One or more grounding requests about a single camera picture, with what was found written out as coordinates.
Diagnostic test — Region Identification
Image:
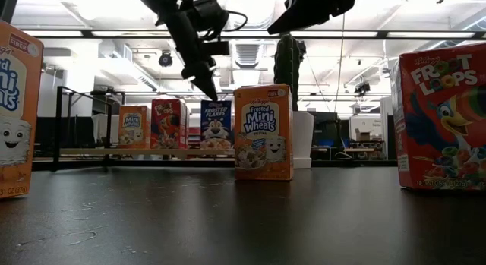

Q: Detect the black ceiling camera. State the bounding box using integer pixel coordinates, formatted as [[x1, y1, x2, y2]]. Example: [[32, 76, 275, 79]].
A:
[[158, 51, 174, 68]]

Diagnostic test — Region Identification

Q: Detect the silver ceiling air duct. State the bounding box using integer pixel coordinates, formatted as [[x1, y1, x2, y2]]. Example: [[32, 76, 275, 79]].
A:
[[231, 43, 263, 71]]

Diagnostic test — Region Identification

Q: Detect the green cactus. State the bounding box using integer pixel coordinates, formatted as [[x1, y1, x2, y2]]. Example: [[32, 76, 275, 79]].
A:
[[273, 33, 301, 112]]

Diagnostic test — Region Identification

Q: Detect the red Froot Loops cereal box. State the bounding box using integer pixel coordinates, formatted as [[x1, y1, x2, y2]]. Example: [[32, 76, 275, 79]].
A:
[[390, 43, 486, 192], [150, 98, 190, 150]]

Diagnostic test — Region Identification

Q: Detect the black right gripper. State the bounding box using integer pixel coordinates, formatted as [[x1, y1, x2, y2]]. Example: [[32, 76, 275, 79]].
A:
[[267, 0, 365, 35]]

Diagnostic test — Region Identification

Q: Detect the black table mat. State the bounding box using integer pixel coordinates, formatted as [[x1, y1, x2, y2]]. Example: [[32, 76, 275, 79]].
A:
[[0, 166, 486, 265]]

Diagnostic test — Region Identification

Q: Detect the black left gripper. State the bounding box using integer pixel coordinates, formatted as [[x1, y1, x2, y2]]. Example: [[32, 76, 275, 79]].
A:
[[166, 0, 230, 102]]

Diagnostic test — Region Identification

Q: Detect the orange Mini Wheats cereal box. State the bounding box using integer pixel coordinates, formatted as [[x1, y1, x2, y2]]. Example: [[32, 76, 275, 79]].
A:
[[0, 21, 45, 200], [233, 84, 295, 181], [118, 104, 152, 150]]

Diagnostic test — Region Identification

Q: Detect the blue Frosted Flakes cereal box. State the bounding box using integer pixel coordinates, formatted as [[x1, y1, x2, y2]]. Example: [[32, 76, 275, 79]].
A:
[[200, 99, 233, 150]]

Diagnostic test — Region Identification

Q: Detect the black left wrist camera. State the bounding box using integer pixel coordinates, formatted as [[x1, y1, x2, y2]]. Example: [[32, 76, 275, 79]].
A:
[[203, 40, 231, 57]]

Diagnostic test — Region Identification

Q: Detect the black metal shelf frame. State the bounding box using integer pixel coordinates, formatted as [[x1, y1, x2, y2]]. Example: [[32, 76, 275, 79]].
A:
[[52, 85, 126, 172]]

